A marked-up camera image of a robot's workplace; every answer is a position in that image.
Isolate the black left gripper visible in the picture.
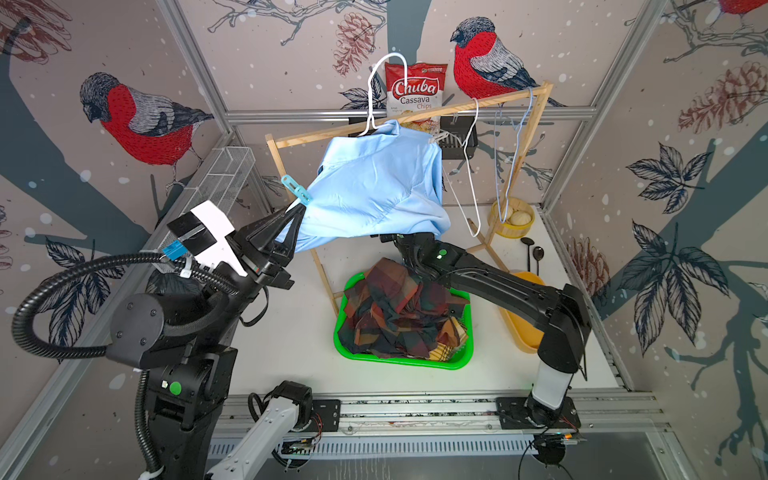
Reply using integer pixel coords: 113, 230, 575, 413
197, 201, 302, 346

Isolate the teal clothespin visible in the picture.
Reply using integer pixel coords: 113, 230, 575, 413
281, 174, 312, 206

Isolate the light blue long-sleeve shirt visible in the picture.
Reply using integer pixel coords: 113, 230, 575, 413
295, 120, 451, 253

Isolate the dark multicolour plaid shirt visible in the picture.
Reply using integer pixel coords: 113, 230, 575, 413
338, 257, 469, 361

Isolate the white wire hanger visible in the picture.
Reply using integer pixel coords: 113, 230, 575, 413
358, 51, 408, 137
448, 98, 482, 238

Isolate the yellow plaid long-sleeve shirt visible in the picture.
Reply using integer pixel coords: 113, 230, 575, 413
428, 317, 469, 362

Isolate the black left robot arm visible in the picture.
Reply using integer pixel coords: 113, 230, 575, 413
11, 202, 305, 479

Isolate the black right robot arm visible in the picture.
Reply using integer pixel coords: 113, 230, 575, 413
380, 233, 591, 426

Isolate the red Chuba chips bag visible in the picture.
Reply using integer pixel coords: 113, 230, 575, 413
385, 63, 448, 117

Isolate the green plastic mesh basket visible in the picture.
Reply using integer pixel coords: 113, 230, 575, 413
332, 271, 475, 371

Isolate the yellow plastic tray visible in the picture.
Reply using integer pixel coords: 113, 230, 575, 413
499, 307, 543, 354

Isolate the wooden clothes rack frame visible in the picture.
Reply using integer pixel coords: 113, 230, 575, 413
265, 81, 554, 314

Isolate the aluminium frame corner post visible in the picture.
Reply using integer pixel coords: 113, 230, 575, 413
154, 0, 274, 211

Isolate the black wall-mounted basket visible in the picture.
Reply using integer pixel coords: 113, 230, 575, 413
439, 116, 478, 161

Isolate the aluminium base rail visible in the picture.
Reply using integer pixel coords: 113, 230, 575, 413
173, 386, 667, 439

